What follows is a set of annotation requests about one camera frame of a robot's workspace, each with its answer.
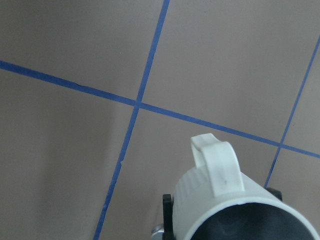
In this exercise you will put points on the white cup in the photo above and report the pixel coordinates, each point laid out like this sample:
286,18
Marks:
214,200

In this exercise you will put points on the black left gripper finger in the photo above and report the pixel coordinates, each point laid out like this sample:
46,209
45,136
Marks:
167,205

